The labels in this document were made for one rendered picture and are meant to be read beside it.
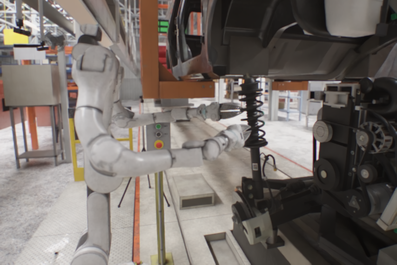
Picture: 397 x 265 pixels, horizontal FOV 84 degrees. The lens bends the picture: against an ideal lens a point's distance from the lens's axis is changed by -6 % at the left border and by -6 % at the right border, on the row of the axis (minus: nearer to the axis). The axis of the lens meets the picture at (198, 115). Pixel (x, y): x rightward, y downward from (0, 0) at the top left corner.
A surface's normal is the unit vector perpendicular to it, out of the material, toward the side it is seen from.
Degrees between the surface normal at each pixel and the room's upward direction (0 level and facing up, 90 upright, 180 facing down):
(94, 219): 90
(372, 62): 90
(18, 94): 90
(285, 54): 133
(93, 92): 61
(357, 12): 90
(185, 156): 72
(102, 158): 68
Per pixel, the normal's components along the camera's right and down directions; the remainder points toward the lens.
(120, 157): 0.61, -0.26
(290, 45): 0.17, 0.78
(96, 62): 0.27, -0.21
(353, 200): -0.97, 0.04
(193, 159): 0.46, -0.11
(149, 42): 0.24, 0.14
